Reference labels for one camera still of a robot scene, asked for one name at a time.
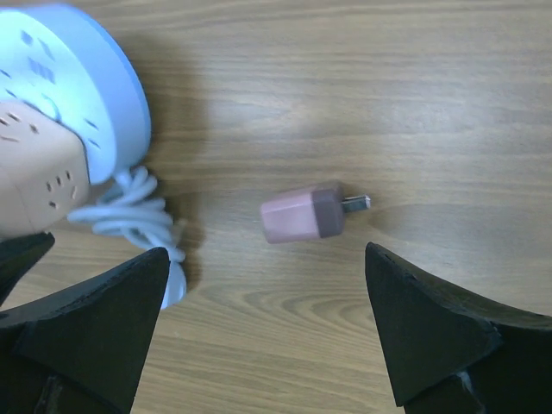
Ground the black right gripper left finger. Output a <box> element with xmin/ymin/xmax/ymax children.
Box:
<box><xmin>1</xmin><ymin>248</ymin><xmax>169</xmax><ymax>413</ymax></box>

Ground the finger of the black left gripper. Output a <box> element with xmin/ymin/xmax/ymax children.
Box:
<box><xmin>0</xmin><ymin>233</ymin><xmax>55</xmax><ymax>302</ymax></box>

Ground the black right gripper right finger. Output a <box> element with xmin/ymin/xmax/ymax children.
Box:
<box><xmin>365</xmin><ymin>243</ymin><xmax>551</xmax><ymax>413</ymax></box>

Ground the round strip grey cable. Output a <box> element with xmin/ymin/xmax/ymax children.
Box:
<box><xmin>66</xmin><ymin>166</ymin><xmax>189</xmax><ymax>310</ymax></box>

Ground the small pink plug adapter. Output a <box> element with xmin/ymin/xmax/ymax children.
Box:
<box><xmin>260</xmin><ymin>181</ymin><xmax>371</xmax><ymax>244</ymax></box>

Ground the white round power strip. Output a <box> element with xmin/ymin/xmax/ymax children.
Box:
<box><xmin>1</xmin><ymin>3</ymin><xmax>151</xmax><ymax>185</ymax></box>

